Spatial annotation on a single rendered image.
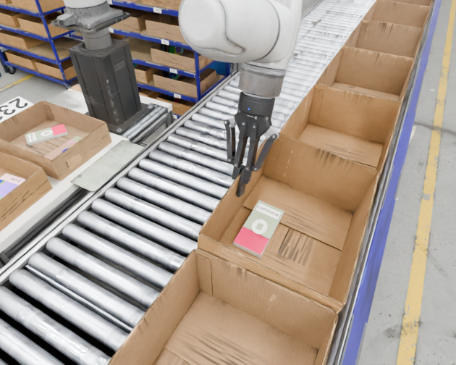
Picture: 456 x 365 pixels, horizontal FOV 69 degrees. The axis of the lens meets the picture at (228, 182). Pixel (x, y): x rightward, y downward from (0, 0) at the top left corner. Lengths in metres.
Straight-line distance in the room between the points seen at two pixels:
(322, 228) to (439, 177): 1.96
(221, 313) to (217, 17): 0.58
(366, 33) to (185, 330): 1.67
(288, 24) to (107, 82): 0.98
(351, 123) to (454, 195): 1.54
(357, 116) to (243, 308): 0.79
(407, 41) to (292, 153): 1.19
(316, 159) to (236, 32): 0.50
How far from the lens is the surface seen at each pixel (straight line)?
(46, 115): 1.76
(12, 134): 1.69
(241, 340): 0.76
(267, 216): 0.88
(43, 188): 1.34
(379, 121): 1.27
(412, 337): 1.92
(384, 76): 1.63
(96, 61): 1.47
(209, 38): 0.50
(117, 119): 1.57
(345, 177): 0.92
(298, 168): 0.95
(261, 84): 0.67
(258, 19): 0.54
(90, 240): 1.15
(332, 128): 1.32
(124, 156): 1.42
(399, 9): 2.36
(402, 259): 2.15
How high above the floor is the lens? 1.60
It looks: 43 degrees down
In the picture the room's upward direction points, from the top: straight up
